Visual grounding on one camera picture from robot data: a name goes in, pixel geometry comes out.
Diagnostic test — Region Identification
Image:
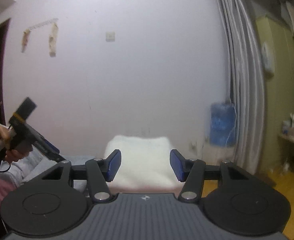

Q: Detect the grey curtain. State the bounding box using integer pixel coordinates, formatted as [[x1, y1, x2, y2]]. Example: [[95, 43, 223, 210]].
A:
[[218, 0, 266, 174]]

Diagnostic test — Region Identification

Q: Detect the wall switch plate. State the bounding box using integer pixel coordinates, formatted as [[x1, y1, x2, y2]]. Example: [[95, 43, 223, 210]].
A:
[[105, 31, 116, 42]]

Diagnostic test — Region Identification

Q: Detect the white water dispenser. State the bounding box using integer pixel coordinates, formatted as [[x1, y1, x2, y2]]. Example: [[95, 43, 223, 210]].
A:
[[201, 142, 235, 165]]

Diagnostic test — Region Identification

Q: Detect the folded white fluffy garment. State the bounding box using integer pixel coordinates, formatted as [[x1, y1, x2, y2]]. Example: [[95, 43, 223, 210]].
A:
[[104, 135, 183, 194]]

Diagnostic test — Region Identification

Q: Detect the grey hoodie sweatshirt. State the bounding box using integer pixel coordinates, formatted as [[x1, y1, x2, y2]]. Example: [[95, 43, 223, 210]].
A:
[[0, 152, 93, 193]]

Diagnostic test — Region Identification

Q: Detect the blue water bottle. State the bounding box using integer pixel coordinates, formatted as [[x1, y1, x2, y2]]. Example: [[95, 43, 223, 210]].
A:
[[209, 103, 236, 147]]

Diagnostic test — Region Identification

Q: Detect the person's left hand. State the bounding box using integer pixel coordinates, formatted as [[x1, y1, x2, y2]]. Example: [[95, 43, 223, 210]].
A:
[[0, 125, 33, 164]]

